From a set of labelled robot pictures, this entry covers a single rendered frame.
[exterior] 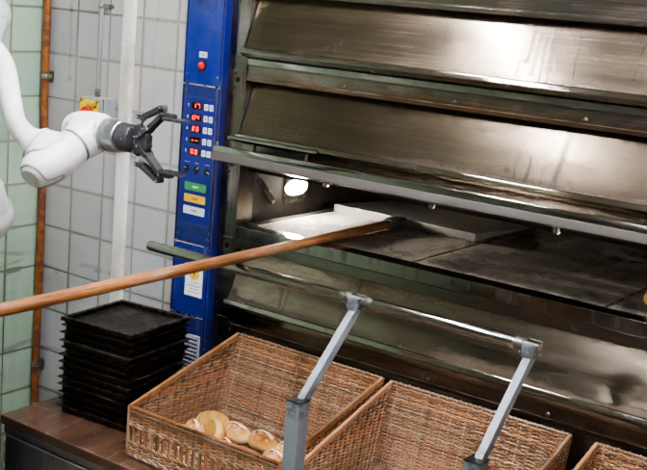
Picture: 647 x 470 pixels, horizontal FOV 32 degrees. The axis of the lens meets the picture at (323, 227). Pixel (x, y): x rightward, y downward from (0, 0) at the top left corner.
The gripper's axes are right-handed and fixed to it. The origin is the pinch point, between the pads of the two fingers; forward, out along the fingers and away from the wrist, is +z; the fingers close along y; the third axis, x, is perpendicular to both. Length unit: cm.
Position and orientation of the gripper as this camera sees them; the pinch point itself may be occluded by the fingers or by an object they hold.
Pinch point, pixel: (180, 147)
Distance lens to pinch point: 286.5
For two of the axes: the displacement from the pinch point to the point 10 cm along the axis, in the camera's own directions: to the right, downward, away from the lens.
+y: -0.8, 9.8, 2.0
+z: 8.1, 1.8, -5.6
